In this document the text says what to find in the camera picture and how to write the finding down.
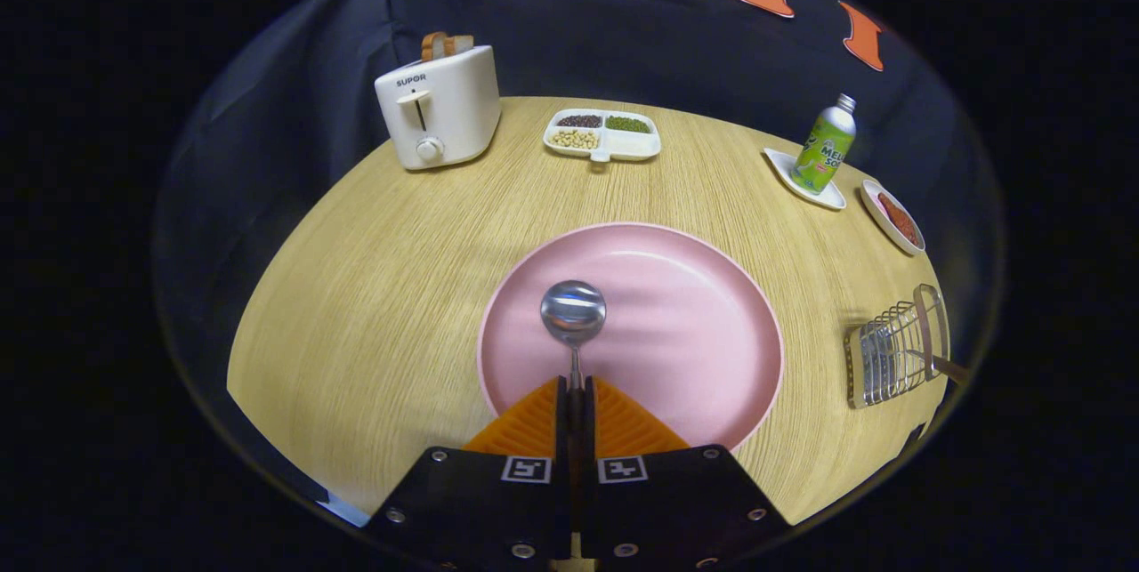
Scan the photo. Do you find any pink round plate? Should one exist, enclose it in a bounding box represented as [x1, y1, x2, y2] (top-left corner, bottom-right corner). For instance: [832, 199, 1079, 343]
[477, 222, 786, 455]

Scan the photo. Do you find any cream white toaster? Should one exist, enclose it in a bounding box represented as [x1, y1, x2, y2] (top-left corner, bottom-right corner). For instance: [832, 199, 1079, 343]
[374, 44, 503, 172]

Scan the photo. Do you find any metal wire basket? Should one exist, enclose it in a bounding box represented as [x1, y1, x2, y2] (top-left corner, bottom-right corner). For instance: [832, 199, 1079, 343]
[844, 284, 951, 410]

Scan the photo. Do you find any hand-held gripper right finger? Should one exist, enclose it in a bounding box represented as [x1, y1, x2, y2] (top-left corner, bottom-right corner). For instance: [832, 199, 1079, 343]
[583, 376, 793, 571]

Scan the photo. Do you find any white divided bean dish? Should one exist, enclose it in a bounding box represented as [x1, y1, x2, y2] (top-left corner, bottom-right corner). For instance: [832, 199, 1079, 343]
[543, 109, 663, 164]

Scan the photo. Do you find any green soda bottle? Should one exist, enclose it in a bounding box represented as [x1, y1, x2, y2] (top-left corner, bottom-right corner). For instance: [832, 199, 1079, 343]
[790, 93, 858, 195]

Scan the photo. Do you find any spoon with wooden handle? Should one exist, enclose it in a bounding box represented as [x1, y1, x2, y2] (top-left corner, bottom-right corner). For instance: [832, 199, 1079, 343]
[540, 280, 608, 395]

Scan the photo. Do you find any white plate with food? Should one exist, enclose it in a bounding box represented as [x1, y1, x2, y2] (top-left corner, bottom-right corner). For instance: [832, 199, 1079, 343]
[860, 179, 927, 257]

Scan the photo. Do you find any fork with wooden handle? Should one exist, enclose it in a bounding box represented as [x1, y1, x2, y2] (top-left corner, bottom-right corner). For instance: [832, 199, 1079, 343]
[903, 348, 973, 384]

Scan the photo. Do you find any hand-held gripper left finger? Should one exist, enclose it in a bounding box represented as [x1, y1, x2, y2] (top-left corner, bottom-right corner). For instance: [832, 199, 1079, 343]
[365, 376, 575, 571]

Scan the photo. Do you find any white square coaster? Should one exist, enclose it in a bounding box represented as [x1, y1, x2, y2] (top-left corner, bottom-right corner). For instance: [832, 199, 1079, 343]
[763, 148, 848, 212]

